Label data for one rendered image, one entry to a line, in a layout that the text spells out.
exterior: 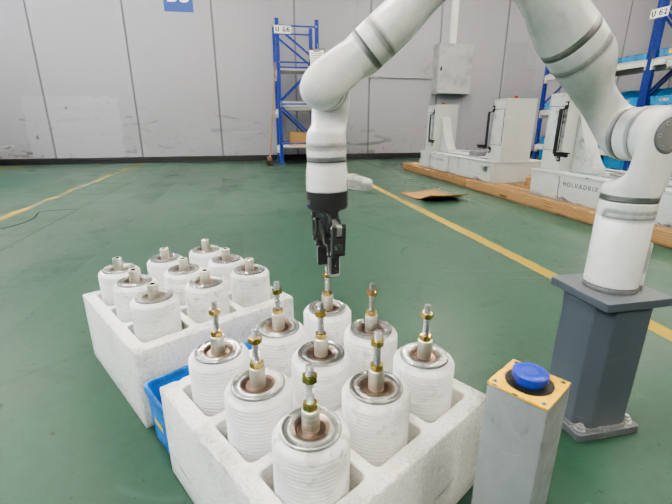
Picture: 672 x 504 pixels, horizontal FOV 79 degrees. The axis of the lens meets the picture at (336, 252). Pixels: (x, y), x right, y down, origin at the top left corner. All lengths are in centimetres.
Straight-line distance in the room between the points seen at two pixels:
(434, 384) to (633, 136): 53
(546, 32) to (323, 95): 34
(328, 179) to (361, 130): 645
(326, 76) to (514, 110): 338
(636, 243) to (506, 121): 314
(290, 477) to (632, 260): 69
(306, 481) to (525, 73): 821
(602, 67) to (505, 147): 322
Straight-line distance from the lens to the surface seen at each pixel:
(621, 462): 101
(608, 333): 91
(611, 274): 90
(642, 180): 86
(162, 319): 92
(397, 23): 69
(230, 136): 689
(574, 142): 344
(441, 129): 521
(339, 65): 69
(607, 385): 98
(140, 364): 91
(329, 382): 65
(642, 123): 86
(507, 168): 401
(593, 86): 80
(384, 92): 727
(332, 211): 71
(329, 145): 70
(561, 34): 74
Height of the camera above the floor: 61
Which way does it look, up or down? 18 degrees down
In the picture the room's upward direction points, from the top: straight up
